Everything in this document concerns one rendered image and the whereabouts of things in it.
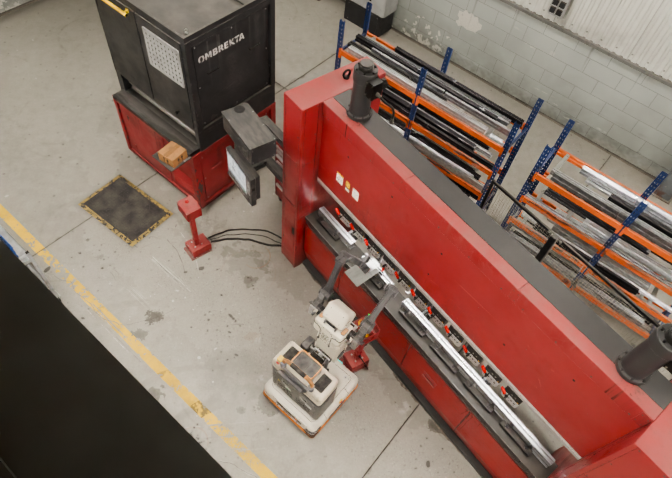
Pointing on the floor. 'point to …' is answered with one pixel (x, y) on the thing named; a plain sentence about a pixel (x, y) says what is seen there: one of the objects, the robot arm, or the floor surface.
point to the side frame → (624, 454)
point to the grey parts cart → (28, 260)
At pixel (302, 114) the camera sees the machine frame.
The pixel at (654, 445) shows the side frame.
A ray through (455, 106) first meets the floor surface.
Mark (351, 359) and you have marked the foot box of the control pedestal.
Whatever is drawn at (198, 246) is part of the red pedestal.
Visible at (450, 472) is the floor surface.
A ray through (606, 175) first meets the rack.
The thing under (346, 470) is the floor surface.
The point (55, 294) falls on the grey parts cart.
